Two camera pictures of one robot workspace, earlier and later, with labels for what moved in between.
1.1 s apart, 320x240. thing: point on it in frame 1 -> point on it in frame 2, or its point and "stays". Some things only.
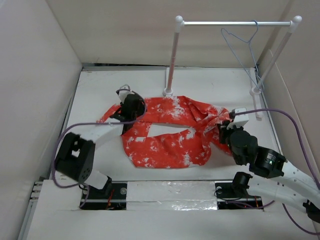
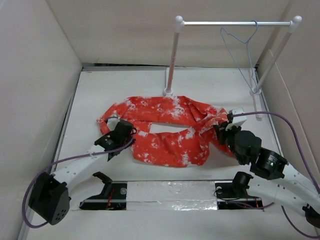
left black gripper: x=141 y=110 -> x=129 y=138
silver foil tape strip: x=171 y=195 stays
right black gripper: x=223 y=130 stays
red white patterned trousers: x=193 y=148 stays
